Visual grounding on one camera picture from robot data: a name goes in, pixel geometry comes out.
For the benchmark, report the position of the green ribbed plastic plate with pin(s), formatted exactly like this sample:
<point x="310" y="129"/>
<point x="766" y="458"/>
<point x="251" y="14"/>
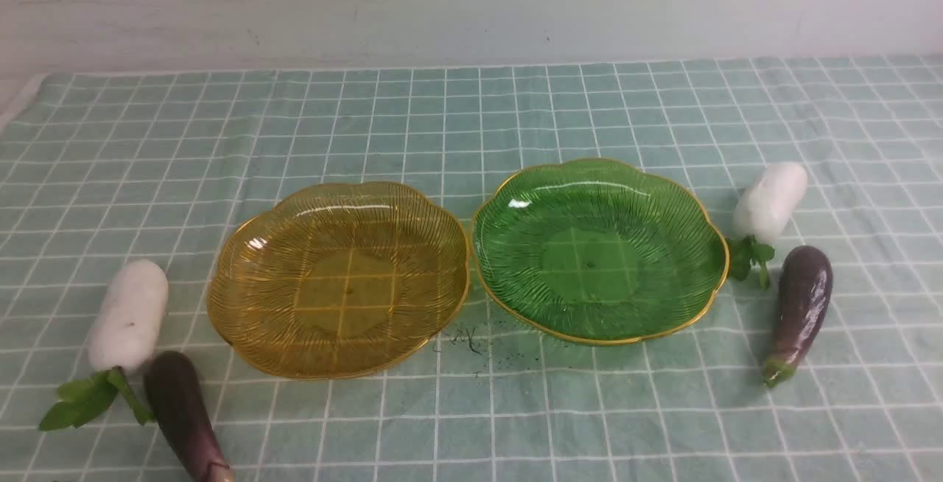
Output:
<point x="597" y="252"/>

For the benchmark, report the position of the green checkered tablecloth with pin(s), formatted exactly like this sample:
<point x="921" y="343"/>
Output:
<point x="98" y="170"/>

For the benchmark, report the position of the white radish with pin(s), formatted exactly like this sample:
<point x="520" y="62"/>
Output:
<point x="122" y="339"/>
<point x="760" y="217"/>

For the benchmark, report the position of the purple eggplant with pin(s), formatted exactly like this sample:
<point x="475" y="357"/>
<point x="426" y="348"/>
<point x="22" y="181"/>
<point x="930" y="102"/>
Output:
<point x="175" y="396"/>
<point x="804" y="294"/>

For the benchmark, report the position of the amber ribbed plastic plate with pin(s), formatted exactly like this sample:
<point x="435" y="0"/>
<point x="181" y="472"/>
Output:
<point x="339" y="280"/>

